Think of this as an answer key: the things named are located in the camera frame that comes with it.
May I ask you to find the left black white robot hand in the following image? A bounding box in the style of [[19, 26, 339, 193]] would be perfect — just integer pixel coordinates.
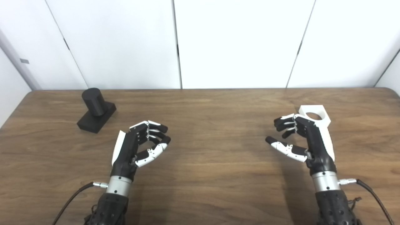
[[111, 120, 172, 182]]

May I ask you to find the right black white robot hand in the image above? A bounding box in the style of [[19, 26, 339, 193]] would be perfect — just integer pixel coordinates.
[[265, 113, 337, 175]]

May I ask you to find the white square piece with hole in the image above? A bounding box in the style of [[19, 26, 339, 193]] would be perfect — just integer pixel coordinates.
[[298, 105, 331, 127]]

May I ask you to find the black cylinder peg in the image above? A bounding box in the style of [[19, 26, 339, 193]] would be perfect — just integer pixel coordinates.
[[77, 88, 117, 134]]

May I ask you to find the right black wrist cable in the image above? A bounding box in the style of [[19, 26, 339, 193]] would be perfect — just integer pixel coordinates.
[[337, 178, 395, 225]]

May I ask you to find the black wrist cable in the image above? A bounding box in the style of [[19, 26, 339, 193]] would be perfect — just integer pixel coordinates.
[[52, 182, 108, 225], [337, 178, 395, 225]]

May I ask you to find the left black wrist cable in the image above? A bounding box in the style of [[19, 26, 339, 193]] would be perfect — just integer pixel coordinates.
[[52, 182, 108, 225]]

